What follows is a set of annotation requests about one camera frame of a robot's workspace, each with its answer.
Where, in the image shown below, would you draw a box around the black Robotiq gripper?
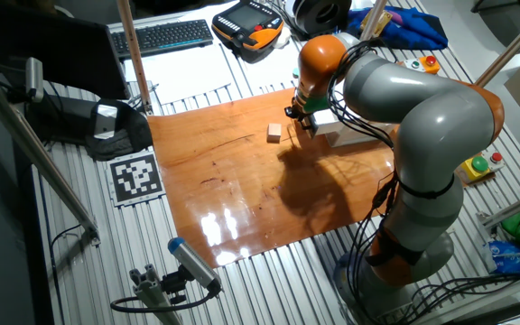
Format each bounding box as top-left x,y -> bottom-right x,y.
284,103 -> 310,124

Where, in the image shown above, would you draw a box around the small wooden cube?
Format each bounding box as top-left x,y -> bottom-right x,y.
266,123 -> 283,144

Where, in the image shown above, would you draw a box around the black metal drawer handle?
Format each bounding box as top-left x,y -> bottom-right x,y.
307,107 -> 340,136

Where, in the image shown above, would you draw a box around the white drawer cabinet housing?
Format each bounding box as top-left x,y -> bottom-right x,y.
327,119 -> 399,148

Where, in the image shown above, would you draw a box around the glossy wooden board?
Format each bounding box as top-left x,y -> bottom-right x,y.
146,80 -> 423,270

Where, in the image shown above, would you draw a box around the black filament spool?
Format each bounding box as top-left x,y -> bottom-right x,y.
293,0 -> 353,40

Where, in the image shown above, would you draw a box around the orange black teach pendant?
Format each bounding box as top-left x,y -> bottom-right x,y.
211,0 -> 285,63

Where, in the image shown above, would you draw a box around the white paper sheet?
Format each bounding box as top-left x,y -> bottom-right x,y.
124,42 -> 234,106

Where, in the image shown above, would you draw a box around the orange button box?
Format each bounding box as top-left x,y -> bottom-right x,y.
397,54 -> 441,76

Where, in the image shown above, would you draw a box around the blue cloth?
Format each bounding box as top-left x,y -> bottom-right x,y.
345,5 -> 450,51

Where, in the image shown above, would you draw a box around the black computer keyboard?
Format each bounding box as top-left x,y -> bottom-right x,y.
109,18 -> 215,60

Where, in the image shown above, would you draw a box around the black fabric bag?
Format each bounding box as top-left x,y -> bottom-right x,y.
24,95 -> 154,163

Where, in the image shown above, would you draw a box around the black white fiducial marker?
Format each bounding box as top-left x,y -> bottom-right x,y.
106,151 -> 166,208

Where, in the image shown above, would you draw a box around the yellow grey button box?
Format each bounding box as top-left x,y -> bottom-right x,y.
460,152 -> 505,184

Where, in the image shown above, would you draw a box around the black computer monitor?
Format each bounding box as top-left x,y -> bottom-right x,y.
0,4 -> 130,101

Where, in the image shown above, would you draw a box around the blue plastic bag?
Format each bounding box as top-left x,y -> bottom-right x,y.
485,238 -> 520,275

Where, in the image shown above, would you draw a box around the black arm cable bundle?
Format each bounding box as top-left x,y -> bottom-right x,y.
326,38 -> 417,324

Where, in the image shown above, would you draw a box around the thin metal frame post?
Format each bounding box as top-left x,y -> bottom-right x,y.
358,0 -> 390,42

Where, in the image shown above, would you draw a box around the wood-coloured upright post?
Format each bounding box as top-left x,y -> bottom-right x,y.
116,0 -> 153,116

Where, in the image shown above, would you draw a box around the grey camera blue end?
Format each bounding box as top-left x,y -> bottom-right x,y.
167,237 -> 223,293

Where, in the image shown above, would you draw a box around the slanted metal frame post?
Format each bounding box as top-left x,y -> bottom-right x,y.
474,2 -> 520,88

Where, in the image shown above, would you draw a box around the aluminium profile camera mount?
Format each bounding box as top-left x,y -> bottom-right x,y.
128,264 -> 184,325

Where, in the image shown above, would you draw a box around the black camera cable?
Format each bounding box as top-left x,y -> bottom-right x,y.
109,288 -> 221,314

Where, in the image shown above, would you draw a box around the grey aluminium frame beam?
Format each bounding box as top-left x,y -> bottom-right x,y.
480,184 -> 520,229
0,58 -> 101,247

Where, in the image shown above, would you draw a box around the black cables at base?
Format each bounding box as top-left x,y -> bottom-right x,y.
402,270 -> 520,317

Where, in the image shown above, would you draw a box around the small grey depth camera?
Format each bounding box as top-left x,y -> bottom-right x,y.
24,57 -> 44,104

